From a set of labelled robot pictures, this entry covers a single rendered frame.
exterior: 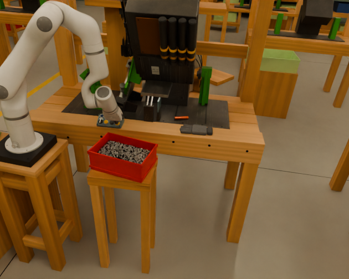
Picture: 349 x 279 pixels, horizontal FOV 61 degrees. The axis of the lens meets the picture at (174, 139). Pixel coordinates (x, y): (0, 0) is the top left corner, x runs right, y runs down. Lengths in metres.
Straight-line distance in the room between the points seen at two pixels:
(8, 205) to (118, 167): 0.73
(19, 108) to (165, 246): 1.37
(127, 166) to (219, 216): 1.21
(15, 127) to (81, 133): 0.41
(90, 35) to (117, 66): 0.93
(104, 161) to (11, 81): 0.57
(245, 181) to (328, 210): 1.15
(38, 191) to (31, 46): 0.75
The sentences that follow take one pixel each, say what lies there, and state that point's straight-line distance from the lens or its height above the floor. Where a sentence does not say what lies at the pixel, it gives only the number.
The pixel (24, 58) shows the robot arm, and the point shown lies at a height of 1.39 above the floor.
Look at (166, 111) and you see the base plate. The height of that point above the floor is 0.90.
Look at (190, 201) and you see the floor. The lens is 2.61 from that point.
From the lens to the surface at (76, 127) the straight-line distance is 1.91.
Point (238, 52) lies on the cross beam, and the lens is 2.27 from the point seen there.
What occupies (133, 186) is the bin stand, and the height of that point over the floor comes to 0.77.
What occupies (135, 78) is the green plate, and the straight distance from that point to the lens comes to 1.90.
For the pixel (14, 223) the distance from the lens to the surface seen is 2.08.
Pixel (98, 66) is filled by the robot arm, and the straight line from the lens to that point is 1.45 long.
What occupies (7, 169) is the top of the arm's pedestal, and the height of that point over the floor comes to 0.83.
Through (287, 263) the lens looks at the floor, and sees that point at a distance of 2.40.
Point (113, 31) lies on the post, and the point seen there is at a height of 1.33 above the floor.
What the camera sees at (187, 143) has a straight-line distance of 1.78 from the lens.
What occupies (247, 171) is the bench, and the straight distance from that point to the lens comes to 1.91.
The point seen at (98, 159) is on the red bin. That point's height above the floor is 0.88.
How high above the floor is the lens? 1.83
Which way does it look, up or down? 33 degrees down
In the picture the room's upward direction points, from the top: 3 degrees clockwise
